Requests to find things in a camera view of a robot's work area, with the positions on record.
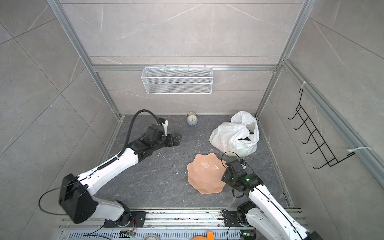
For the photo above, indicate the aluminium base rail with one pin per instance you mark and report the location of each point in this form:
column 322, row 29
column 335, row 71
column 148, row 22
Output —
column 163, row 225

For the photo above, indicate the pink wavy plastic bowl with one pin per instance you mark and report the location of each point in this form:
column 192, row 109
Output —
column 205, row 173

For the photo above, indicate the orange object at bottom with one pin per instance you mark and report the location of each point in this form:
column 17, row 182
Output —
column 208, row 236

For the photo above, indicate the aluminium frame rail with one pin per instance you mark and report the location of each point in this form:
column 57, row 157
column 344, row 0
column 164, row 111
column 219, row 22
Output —
column 73, row 37

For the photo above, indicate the white plastic bag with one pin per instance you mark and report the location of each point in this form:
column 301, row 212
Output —
column 239, row 137

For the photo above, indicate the light blue alarm clock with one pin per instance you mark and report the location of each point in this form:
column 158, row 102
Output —
column 192, row 119

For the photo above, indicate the black wire hook rack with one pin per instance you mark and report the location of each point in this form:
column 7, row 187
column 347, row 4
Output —
column 316, row 137

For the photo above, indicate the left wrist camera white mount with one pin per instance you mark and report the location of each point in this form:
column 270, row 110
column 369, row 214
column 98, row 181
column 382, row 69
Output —
column 163, row 122

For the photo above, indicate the white wire mesh basket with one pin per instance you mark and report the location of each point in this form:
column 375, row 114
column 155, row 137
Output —
column 178, row 80

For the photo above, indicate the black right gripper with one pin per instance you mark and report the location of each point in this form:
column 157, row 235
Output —
column 226, row 176

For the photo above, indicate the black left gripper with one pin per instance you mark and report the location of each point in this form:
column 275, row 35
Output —
column 171, row 142

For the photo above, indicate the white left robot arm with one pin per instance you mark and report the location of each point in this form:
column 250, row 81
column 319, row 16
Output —
column 77, row 195

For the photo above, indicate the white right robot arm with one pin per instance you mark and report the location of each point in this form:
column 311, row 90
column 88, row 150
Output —
column 262, row 211

